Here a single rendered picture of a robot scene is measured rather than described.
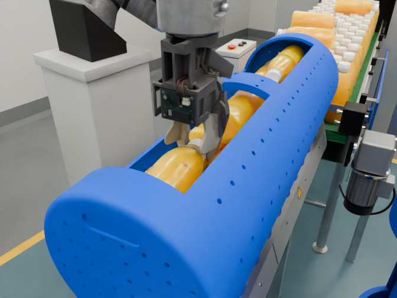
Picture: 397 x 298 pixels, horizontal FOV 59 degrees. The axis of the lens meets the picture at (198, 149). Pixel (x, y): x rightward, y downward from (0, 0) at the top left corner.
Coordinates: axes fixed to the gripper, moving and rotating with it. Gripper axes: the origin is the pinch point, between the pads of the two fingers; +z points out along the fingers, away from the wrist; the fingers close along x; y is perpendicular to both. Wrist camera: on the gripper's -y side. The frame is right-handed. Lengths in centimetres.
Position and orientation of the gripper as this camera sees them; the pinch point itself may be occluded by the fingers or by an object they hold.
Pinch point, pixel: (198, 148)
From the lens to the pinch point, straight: 59.0
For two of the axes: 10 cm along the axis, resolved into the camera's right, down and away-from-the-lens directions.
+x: 8.9, 2.5, -3.8
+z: -0.1, 8.4, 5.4
